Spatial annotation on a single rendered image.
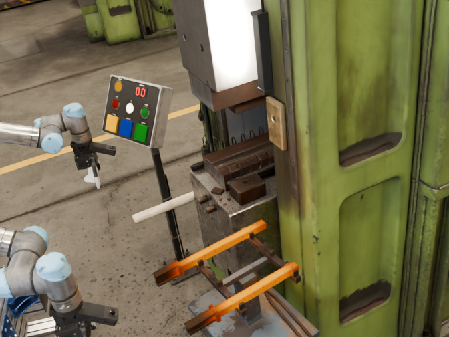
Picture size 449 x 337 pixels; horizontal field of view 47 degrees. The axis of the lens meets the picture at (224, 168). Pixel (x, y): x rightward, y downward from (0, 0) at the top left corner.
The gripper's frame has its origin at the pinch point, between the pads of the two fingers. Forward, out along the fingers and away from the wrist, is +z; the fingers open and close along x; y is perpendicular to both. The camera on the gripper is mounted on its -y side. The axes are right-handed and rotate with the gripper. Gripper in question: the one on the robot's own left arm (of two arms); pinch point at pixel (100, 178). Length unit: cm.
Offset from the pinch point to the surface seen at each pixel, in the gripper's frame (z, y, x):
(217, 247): 1, -41, 57
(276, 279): 1, -56, 78
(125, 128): -7.5, -13.3, -26.9
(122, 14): 59, -5, -457
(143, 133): -7.8, -21.1, -18.5
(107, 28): 71, 17, -453
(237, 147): -6, -59, 6
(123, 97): -18.7, -14.8, -36.3
